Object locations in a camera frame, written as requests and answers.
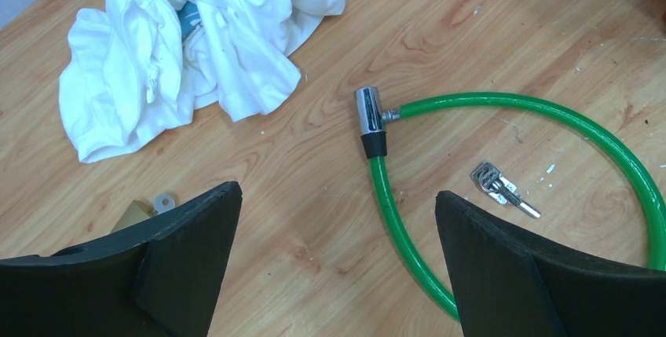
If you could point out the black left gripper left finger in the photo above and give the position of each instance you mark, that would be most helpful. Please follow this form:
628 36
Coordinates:
159 277

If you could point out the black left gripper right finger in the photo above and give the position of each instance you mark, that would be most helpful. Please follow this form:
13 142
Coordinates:
508 281

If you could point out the silver key bunch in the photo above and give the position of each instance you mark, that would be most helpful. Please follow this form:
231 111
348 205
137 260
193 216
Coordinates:
491 181

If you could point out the green cable lock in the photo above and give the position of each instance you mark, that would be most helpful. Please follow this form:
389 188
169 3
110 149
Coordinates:
373 137

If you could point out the small padlock key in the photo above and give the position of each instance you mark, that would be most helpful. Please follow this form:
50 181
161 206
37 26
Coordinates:
162 203

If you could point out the brass padlock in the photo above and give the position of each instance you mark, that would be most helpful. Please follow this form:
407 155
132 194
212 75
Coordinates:
136 212

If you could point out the white crumpled cloth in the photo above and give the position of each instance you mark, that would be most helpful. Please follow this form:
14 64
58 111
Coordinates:
140 67

